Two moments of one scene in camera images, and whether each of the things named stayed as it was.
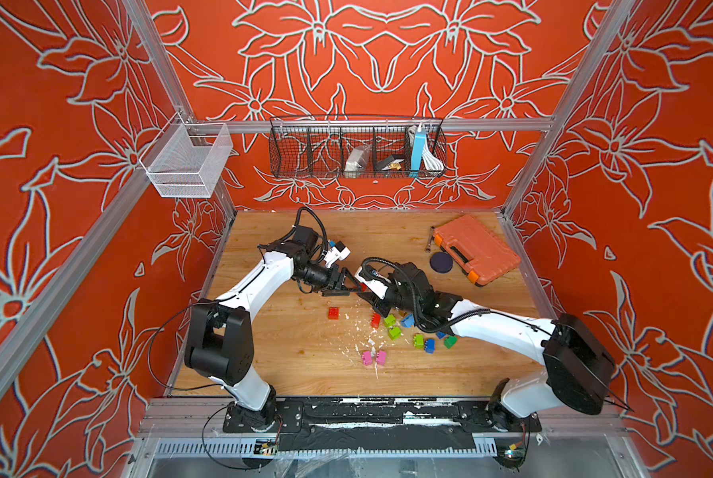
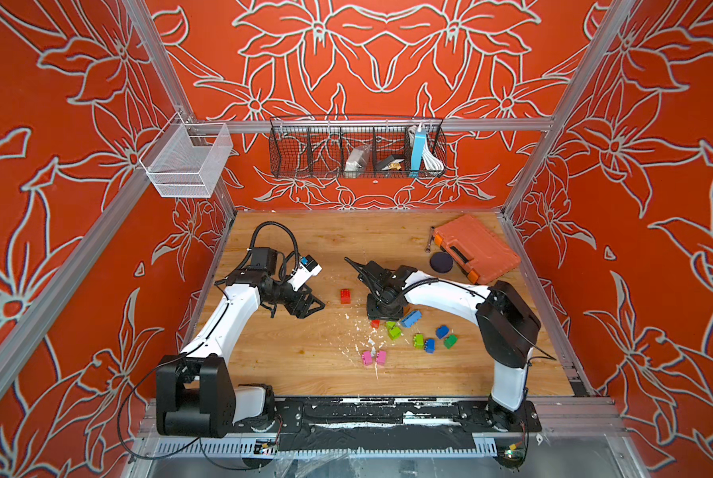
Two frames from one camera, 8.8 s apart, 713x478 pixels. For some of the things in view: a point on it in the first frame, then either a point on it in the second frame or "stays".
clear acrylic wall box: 187,159 stays
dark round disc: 441,262 stays
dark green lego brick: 450,342 stays
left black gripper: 329,287 -> 303,310
